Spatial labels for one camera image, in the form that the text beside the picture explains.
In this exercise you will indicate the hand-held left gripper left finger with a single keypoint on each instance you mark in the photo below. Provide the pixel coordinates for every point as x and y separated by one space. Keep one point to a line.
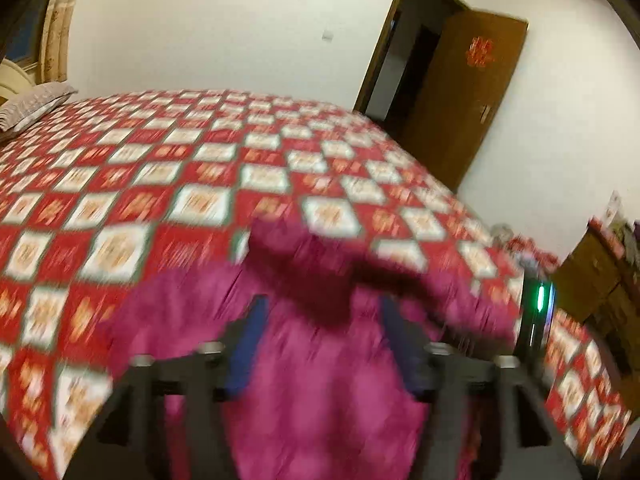
247 347

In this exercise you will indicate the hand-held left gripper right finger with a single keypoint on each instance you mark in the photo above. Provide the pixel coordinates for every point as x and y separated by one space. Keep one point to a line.
400 352

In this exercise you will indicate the magenta down jacket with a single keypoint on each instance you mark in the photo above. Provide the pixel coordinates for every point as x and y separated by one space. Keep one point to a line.
320 385

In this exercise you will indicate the pile of clothes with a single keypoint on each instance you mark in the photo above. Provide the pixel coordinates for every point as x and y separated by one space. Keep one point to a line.
525 247

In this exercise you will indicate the wooden cabinet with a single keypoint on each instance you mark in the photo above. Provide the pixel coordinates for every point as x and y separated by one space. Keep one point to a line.
595 280

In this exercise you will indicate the clutter on cabinet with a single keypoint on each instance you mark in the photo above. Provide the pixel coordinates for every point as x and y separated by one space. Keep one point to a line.
620 220

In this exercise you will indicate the red checkered printed blanket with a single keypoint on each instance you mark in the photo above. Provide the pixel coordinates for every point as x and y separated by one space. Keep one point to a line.
150 185

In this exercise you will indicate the wooden door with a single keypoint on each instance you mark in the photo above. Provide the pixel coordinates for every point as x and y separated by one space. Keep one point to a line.
460 105

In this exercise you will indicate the red paper door decoration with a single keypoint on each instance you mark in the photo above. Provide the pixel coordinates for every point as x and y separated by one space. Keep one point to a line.
478 53

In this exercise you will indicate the striped pillow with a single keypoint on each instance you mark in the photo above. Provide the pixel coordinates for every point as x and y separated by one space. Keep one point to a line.
35 102

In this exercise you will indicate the cream bed headboard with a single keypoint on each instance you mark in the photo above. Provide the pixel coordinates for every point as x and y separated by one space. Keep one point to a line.
15 77

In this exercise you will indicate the beige patterned curtain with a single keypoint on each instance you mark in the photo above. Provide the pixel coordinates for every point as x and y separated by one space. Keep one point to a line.
56 35

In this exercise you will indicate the window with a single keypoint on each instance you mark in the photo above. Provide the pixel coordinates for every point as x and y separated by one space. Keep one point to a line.
27 35

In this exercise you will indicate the wooden door frame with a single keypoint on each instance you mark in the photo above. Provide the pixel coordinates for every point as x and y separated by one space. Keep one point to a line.
385 35

